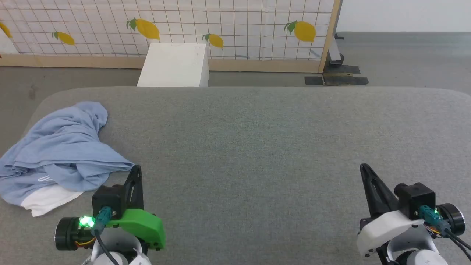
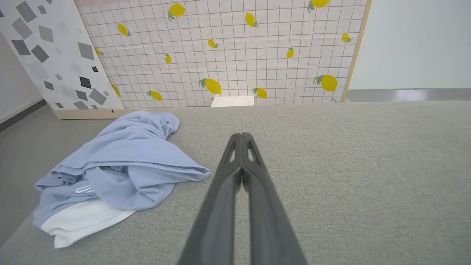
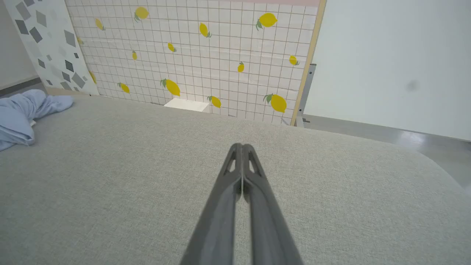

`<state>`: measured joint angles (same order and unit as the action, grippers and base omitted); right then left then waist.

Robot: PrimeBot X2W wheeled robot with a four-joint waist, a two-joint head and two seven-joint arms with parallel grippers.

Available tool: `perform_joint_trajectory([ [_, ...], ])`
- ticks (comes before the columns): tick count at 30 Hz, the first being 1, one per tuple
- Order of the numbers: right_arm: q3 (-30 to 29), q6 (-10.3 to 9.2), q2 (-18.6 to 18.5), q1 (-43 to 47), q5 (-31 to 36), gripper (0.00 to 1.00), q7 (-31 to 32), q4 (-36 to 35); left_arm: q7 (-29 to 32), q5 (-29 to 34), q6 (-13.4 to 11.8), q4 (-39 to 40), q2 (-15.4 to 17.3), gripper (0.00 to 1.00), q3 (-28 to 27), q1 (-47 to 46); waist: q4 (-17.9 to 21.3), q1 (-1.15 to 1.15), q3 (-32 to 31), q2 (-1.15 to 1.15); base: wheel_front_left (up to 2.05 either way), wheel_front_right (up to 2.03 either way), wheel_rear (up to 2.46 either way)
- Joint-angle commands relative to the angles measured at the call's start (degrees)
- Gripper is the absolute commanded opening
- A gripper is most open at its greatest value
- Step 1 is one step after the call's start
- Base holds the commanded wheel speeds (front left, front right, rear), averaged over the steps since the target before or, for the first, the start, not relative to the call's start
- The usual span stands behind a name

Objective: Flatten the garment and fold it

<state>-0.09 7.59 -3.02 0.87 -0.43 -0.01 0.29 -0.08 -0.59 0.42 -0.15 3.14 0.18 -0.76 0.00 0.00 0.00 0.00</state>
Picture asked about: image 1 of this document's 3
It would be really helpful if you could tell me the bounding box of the white box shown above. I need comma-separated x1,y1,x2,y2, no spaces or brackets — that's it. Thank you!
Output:
137,43,210,88

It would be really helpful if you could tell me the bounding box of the black left camera cable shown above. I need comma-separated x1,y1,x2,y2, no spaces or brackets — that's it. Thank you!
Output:
92,207,122,265

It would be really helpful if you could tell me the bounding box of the metal partition foot with caster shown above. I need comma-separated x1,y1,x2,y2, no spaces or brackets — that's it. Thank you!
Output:
328,33,345,67

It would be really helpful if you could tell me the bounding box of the dark floor plate with tape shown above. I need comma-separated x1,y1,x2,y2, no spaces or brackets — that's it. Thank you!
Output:
322,73,369,86

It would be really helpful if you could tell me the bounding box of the lemon print partition panel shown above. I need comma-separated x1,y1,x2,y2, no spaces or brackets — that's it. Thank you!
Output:
0,0,343,73

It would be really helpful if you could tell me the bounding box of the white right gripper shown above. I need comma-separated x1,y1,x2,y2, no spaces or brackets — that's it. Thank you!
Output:
356,164,466,258

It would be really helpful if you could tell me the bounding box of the light blue and white garment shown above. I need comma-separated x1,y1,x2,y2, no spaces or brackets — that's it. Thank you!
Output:
0,101,136,217

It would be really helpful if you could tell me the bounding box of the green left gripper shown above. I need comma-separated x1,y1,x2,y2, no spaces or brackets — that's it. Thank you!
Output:
55,165,166,251

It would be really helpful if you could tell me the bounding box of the white board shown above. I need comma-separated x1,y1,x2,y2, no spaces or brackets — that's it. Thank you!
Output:
0,28,20,55

